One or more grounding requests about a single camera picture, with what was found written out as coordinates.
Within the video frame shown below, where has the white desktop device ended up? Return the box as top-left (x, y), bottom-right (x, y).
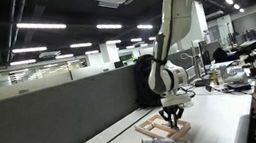
top-left (218, 63), bottom-right (252, 88)

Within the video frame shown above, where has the light wooden tray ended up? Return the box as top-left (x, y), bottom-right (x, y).
top-left (132, 111), bottom-right (194, 143)

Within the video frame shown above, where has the white cylinder with dark band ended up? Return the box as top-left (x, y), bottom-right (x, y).
top-left (140, 136), bottom-right (157, 143)

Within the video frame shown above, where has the black office chair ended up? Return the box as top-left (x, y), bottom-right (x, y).
top-left (211, 45), bottom-right (240, 67)

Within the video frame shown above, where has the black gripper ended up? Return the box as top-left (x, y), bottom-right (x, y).
top-left (157, 102), bottom-right (186, 131)

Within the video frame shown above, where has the ceiling tube light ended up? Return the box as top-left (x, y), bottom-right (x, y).
top-left (69, 39), bottom-right (94, 52)
top-left (15, 17), bottom-right (68, 36)
top-left (54, 50), bottom-right (75, 63)
top-left (95, 21), bottom-right (123, 33)
top-left (10, 41), bottom-right (49, 59)
top-left (9, 55), bottom-right (38, 70)
top-left (105, 37), bottom-right (123, 47)
top-left (136, 22), bottom-right (155, 32)

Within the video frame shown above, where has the small yellow bottle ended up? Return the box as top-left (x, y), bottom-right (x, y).
top-left (211, 69), bottom-right (220, 85)

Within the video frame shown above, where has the black computer monitor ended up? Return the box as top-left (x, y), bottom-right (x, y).
top-left (193, 39), bottom-right (215, 81)

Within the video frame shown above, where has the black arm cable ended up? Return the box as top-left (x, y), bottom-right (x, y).
top-left (160, 0), bottom-right (180, 65)

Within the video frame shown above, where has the grey desk partition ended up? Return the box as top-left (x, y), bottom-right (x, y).
top-left (0, 44), bottom-right (147, 143)

